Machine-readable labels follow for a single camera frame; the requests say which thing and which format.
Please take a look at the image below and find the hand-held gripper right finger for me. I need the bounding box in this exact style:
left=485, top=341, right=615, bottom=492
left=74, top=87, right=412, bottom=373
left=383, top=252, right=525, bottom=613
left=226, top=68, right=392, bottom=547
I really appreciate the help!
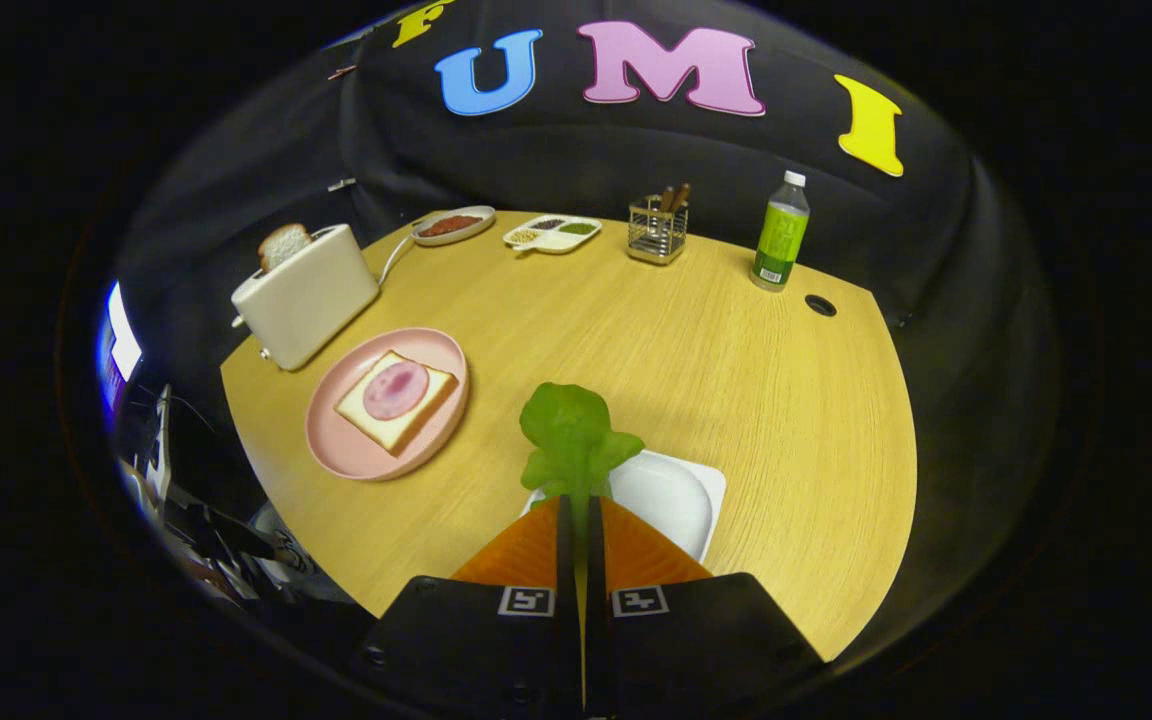
left=584, top=495, right=827, bottom=720

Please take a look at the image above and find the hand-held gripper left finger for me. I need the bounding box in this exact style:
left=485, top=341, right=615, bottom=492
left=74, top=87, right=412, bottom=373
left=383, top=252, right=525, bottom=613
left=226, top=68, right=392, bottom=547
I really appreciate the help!
left=356, top=495, right=583, bottom=720

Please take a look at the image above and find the green lettuce leaf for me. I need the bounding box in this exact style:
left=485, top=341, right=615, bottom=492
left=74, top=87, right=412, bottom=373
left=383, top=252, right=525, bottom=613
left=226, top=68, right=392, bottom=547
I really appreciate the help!
left=519, top=382, right=645, bottom=526

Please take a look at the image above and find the plain toast bread slice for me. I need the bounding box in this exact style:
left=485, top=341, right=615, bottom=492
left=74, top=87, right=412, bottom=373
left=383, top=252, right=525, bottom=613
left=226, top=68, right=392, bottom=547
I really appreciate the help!
left=257, top=223, right=314, bottom=274

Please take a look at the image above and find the white square plate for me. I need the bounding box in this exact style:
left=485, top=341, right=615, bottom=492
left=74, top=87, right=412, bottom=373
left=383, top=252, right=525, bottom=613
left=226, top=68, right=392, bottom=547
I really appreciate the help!
left=521, top=450, right=727, bottom=563

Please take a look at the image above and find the bread slice under ham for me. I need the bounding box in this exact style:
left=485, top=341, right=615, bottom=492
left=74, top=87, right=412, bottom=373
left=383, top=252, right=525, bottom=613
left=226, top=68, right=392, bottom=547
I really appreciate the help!
left=334, top=350, right=459, bottom=456

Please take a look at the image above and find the pink ham slice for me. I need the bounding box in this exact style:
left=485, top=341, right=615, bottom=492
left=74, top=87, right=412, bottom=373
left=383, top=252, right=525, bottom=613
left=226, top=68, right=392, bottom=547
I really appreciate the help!
left=363, top=359, right=431, bottom=422

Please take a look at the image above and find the pink round plate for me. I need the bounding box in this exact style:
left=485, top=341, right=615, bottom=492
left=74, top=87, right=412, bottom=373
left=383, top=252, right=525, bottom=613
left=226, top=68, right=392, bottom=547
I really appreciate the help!
left=305, top=327, right=470, bottom=483

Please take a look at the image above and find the white divided bean dish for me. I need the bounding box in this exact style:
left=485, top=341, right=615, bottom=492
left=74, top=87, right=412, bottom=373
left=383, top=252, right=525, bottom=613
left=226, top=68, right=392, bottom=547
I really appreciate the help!
left=502, top=214, right=603, bottom=255

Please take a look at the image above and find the round white plate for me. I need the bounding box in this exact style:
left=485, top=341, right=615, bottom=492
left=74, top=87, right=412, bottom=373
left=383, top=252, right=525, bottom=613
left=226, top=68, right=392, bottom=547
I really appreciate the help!
left=410, top=205, right=497, bottom=247

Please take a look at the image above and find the red-brown meat piece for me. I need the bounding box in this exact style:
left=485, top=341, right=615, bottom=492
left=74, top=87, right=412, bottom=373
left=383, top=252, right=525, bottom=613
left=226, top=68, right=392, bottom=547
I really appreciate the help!
left=418, top=214, right=485, bottom=239

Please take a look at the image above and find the white toaster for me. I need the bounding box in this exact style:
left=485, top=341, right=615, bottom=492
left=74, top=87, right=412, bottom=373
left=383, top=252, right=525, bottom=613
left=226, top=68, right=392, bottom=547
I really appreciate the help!
left=230, top=223, right=381, bottom=373

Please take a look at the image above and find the green drink bottle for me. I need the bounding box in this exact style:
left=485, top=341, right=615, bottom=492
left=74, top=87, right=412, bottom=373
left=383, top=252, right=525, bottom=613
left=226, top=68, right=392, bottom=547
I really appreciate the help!
left=749, top=170, right=811, bottom=293

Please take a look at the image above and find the black backdrop cloth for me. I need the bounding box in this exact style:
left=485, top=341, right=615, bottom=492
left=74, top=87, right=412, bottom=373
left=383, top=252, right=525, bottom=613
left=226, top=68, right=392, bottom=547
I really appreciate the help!
left=106, top=0, right=1062, bottom=651

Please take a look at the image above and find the bright lit screen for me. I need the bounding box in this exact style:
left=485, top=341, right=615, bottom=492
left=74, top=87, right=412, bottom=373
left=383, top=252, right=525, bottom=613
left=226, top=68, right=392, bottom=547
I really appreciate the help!
left=96, top=280, right=145, bottom=413

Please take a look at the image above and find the metal wire holder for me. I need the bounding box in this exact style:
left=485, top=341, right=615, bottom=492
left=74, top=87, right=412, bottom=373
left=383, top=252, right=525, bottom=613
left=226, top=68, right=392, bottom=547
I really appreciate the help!
left=627, top=196, right=689, bottom=266

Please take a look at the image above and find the white toaster cable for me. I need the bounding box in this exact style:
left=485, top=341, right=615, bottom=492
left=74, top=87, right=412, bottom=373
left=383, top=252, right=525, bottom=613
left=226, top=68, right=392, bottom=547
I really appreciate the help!
left=378, top=212, right=437, bottom=286

